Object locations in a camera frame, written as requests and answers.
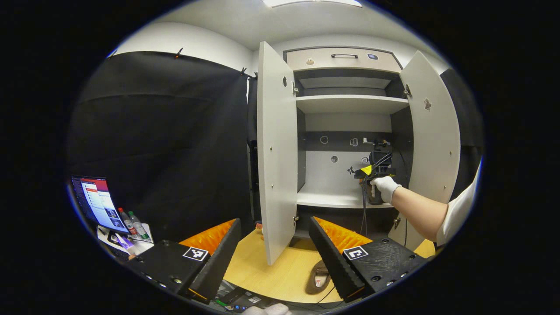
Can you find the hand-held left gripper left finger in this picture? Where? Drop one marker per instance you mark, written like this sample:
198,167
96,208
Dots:
221,262

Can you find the white shoe cabinet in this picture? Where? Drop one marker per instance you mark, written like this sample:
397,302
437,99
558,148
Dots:
350,104

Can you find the white cabinet drawer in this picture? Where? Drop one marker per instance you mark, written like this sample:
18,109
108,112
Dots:
323,63

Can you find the white papers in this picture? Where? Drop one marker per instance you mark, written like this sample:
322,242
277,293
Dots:
142,247

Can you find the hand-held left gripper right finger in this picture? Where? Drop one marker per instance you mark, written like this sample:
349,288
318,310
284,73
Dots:
332,260

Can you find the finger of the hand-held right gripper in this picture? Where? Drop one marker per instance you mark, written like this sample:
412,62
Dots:
365,171

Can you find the black device box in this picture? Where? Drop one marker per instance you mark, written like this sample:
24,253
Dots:
240,298

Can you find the computer monitor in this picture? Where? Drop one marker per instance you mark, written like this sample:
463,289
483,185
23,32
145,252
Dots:
98,203

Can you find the clear plastic bottle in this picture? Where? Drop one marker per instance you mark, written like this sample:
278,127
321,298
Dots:
127,223
139,226

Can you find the ceiling light panel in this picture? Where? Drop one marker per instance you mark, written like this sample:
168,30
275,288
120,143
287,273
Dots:
313,2

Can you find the white shoe cabinet door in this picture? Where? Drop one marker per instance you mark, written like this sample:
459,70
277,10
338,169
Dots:
278,153
433,140

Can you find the brown shoe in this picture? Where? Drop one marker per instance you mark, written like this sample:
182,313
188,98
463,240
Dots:
316,278

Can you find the black backdrop cloth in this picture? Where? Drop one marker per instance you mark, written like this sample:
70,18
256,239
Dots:
166,131

